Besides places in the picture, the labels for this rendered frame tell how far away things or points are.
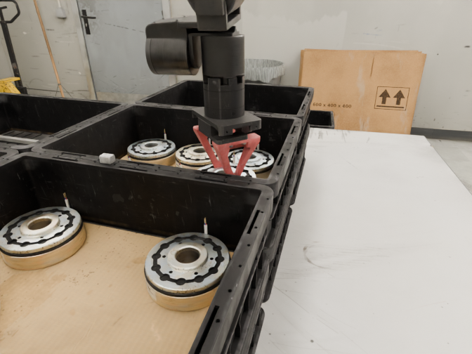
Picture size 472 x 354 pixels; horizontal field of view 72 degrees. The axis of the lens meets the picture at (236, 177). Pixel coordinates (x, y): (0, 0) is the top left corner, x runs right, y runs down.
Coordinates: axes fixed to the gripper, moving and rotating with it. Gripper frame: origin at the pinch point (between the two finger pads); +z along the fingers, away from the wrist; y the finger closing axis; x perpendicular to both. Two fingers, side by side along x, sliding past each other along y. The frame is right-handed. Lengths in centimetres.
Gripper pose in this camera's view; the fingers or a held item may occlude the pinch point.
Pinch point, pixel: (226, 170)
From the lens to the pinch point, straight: 50.8
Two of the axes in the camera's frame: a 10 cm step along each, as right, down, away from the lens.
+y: 4.7, 4.0, -7.9
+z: 0.1, 8.9, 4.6
